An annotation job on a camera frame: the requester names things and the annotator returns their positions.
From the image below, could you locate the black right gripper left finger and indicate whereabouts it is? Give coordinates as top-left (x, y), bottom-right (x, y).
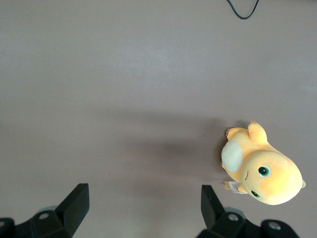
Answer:
top-left (0, 182), bottom-right (90, 238)

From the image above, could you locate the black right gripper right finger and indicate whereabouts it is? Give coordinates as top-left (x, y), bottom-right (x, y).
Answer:
top-left (195, 184), bottom-right (302, 238)

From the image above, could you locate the yellow plush toy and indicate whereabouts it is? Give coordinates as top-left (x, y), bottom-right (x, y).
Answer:
top-left (220, 120), bottom-right (307, 206)

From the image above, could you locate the black looped cable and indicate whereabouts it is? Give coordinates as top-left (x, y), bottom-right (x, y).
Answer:
top-left (226, 0), bottom-right (261, 20)

